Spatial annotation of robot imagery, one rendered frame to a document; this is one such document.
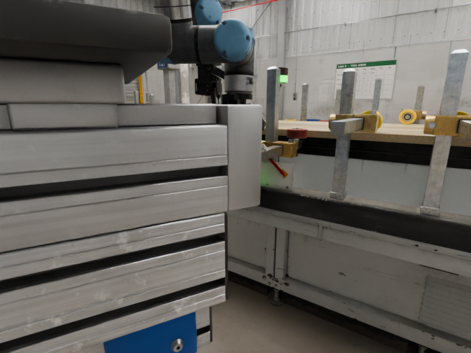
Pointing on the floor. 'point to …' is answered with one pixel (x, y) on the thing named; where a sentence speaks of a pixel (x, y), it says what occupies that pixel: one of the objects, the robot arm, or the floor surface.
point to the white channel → (184, 83)
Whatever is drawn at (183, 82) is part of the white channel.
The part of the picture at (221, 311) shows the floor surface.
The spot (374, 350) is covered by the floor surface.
